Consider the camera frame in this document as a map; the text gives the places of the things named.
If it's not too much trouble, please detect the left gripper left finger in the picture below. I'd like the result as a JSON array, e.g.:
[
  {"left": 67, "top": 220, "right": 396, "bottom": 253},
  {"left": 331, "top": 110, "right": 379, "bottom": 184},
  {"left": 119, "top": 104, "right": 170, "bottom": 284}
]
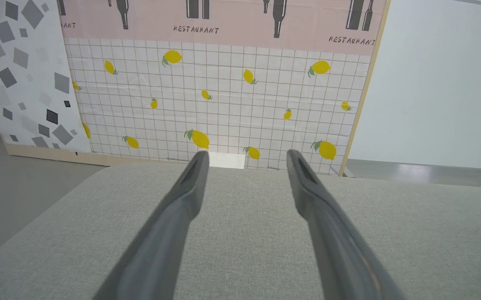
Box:
[{"left": 92, "top": 151, "right": 210, "bottom": 300}]

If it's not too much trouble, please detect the lemon print partition panel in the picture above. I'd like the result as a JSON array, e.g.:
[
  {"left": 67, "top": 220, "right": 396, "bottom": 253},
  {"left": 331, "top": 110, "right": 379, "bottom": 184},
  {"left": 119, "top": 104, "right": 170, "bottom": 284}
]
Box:
[{"left": 57, "top": 0, "right": 391, "bottom": 176}]

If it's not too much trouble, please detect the grey squares print panel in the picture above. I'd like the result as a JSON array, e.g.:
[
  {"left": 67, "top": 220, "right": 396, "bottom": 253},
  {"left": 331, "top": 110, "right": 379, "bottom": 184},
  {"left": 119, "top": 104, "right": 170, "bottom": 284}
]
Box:
[{"left": 0, "top": 0, "right": 93, "bottom": 157}]

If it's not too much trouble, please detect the white box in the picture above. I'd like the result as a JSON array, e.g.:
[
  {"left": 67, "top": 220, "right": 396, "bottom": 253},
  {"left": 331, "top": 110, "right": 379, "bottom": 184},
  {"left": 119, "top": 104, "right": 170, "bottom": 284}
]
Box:
[{"left": 208, "top": 152, "right": 246, "bottom": 170}]

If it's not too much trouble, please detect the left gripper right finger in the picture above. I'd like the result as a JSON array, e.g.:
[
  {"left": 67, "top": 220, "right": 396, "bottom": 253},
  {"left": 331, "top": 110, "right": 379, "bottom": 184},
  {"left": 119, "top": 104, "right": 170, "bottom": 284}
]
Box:
[{"left": 286, "top": 149, "right": 405, "bottom": 300}]

